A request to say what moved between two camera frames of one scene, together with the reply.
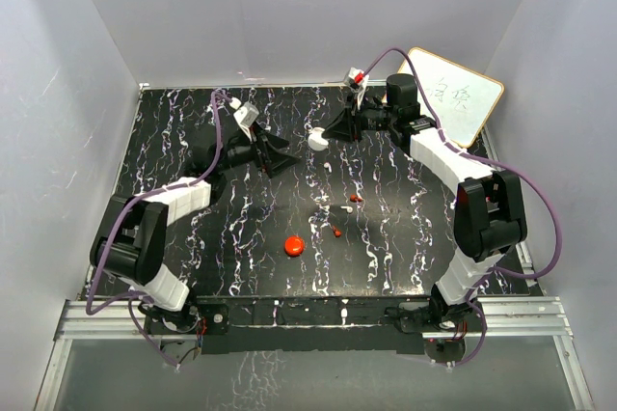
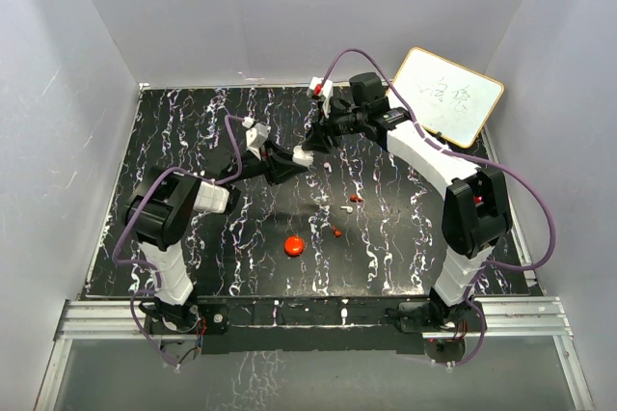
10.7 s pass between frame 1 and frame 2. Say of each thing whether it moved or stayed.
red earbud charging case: stayed
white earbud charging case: moved
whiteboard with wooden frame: stayed
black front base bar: stayed
